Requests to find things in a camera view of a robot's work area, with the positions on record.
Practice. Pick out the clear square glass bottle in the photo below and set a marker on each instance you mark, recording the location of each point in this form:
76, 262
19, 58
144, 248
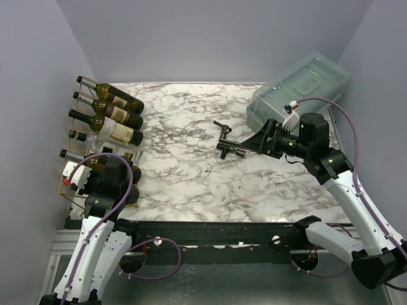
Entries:
99, 144

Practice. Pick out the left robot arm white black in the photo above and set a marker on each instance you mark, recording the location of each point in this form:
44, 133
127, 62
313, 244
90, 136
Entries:
103, 238

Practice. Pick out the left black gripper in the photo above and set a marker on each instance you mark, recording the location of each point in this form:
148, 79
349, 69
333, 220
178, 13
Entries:
94, 171

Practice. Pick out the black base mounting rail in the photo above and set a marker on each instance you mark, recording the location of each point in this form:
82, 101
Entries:
175, 243

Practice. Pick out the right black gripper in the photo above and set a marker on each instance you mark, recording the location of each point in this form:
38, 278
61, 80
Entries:
269, 139

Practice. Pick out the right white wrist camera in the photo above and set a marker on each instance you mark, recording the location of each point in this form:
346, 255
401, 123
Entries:
293, 117

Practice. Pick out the green wine bottle brown label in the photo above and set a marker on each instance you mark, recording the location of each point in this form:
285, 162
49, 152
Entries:
109, 110

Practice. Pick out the dark metal lever corkscrew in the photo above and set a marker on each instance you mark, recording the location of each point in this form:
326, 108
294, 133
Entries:
223, 142

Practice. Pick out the gold wire wine rack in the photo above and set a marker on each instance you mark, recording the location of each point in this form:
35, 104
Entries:
75, 145

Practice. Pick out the clear plastic storage box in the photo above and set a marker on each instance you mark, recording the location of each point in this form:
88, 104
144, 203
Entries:
311, 77

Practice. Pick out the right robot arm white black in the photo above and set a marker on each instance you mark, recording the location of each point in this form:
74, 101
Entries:
379, 254

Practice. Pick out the green wine bottle silver neck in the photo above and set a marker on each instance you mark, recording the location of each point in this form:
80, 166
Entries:
113, 94

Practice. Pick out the green wine bottle white label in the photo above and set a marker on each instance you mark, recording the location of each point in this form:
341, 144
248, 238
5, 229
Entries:
107, 127

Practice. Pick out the black T-handle corkscrew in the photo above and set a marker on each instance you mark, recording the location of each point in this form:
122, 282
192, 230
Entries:
225, 149

